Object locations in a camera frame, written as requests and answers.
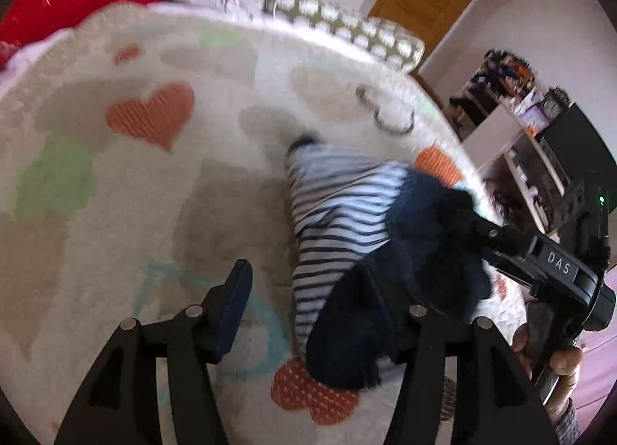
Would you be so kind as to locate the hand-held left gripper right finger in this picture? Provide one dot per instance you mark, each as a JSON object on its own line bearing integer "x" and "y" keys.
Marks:
{"x": 426, "y": 358}

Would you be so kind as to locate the navy pants with striped lining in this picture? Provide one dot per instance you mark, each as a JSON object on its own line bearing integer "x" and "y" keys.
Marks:
{"x": 347, "y": 213}

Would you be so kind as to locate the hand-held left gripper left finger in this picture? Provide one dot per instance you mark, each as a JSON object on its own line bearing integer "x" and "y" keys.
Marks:
{"x": 236, "y": 300}

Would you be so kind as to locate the white shelf unit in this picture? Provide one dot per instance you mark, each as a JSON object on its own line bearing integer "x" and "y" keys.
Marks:
{"x": 491, "y": 131}

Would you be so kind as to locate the person's right hand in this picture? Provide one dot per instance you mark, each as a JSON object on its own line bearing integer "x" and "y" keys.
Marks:
{"x": 569, "y": 368}

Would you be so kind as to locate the black television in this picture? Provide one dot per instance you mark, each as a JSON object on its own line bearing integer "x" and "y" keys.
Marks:
{"x": 573, "y": 141}

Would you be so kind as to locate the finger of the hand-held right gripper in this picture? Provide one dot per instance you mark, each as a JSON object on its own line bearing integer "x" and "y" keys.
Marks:
{"x": 506, "y": 240}
{"x": 511, "y": 269}

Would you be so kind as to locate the heart printed quilt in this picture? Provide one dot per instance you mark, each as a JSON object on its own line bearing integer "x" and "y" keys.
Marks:
{"x": 144, "y": 209}

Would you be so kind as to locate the person's right forearm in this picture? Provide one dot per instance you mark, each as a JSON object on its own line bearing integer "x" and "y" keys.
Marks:
{"x": 566, "y": 425}

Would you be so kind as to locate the green polka dot pillow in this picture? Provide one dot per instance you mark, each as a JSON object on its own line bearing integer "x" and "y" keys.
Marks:
{"x": 356, "y": 33}

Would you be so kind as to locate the dark table clock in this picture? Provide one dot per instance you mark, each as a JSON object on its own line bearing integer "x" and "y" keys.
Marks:
{"x": 554, "y": 105}

